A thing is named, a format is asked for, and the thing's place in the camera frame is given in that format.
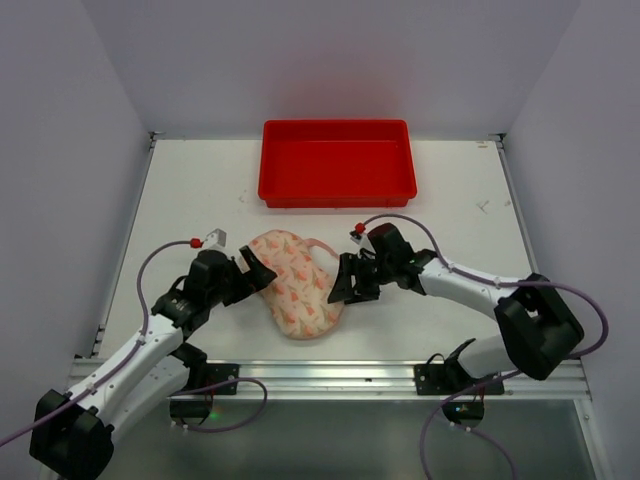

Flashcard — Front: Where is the floral mesh laundry bag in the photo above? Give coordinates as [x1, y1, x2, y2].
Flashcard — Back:
[249, 229, 344, 340]

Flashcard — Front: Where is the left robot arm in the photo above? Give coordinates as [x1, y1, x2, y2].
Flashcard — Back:
[29, 247, 277, 479]

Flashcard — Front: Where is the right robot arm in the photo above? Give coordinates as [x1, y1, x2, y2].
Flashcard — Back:
[328, 223, 584, 392]

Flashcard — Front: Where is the red plastic tray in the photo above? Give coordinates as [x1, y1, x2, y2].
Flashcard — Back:
[258, 119, 418, 208]

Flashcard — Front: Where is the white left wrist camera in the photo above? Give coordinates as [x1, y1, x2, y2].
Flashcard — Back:
[188, 228, 227, 252]

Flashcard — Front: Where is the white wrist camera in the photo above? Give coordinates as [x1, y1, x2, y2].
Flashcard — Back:
[349, 223, 374, 252]
[188, 228, 227, 252]

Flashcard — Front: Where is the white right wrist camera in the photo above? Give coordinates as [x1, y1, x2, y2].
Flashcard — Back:
[349, 223, 374, 252]

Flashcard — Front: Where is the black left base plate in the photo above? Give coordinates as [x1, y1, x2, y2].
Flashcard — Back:
[200, 363, 240, 396]

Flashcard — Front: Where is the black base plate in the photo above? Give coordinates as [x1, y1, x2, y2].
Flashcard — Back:
[200, 363, 240, 396]
[413, 352, 498, 396]

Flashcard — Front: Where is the aluminium mounting rail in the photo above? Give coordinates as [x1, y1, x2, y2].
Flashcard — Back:
[69, 357, 586, 401]

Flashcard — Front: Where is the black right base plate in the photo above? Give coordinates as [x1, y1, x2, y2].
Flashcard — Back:
[413, 352, 498, 396]

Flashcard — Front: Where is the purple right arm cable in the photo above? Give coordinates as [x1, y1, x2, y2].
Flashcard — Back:
[418, 213, 611, 480]

